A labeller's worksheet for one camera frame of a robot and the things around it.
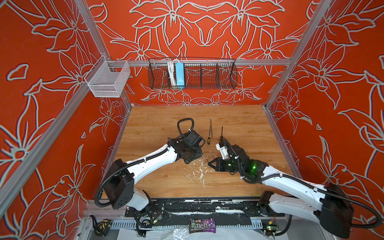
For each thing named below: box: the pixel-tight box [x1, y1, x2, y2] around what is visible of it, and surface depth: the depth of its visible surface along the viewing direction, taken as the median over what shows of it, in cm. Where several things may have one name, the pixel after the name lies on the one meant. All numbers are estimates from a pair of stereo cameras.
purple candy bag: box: [188, 217, 216, 234], surface depth 69 cm
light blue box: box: [175, 62, 185, 89], surface depth 92 cm
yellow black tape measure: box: [90, 215, 113, 237], surface depth 68 cm
